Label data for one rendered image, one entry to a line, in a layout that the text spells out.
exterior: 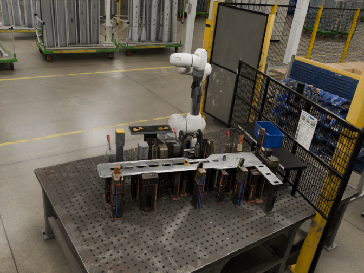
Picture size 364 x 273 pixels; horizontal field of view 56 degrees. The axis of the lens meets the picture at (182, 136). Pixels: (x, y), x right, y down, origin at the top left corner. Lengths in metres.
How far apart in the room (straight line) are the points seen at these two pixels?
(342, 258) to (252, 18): 3.27
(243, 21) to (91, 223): 3.73
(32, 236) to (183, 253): 1.71
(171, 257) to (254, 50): 3.50
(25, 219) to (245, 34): 3.74
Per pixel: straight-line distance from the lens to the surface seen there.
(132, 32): 10.52
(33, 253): 3.52
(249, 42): 5.24
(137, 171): 2.68
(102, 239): 2.54
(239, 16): 5.42
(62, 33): 9.39
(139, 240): 2.53
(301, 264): 3.52
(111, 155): 2.78
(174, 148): 2.92
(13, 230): 3.80
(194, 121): 3.52
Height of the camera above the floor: 2.44
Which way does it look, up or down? 26 degrees down
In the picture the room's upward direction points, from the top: 7 degrees clockwise
